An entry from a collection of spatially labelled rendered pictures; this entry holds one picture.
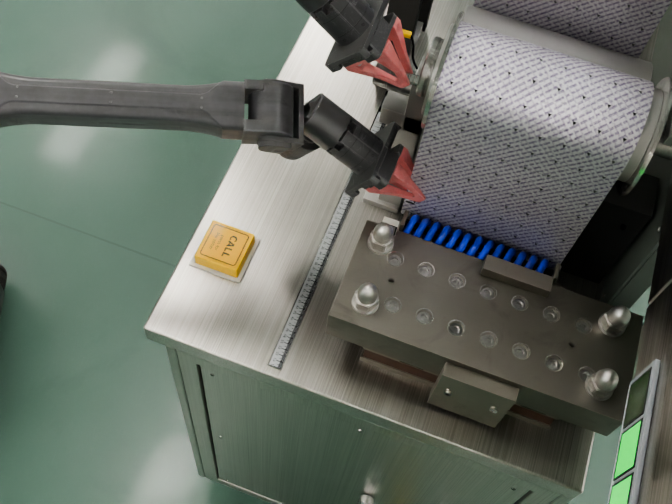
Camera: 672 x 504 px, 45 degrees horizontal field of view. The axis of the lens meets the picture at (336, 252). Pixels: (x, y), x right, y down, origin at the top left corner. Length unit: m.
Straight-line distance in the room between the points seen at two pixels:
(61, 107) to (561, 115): 0.58
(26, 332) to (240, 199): 1.08
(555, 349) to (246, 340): 0.43
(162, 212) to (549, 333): 1.48
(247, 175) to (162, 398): 0.93
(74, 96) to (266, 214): 0.40
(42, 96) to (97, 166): 1.47
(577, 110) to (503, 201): 0.18
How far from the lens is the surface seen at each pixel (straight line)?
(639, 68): 1.15
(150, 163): 2.47
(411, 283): 1.11
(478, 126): 0.99
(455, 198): 1.11
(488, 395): 1.09
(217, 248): 1.24
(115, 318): 2.23
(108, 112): 1.02
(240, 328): 1.20
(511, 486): 1.27
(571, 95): 0.98
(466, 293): 1.11
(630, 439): 0.92
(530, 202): 1.08
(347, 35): 0.97
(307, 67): 1.48
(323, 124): 1.05
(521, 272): 1.13
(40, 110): 1.03
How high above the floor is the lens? 2.00
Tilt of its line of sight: 60 degrees down
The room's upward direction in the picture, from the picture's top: 9 degrees clockwise
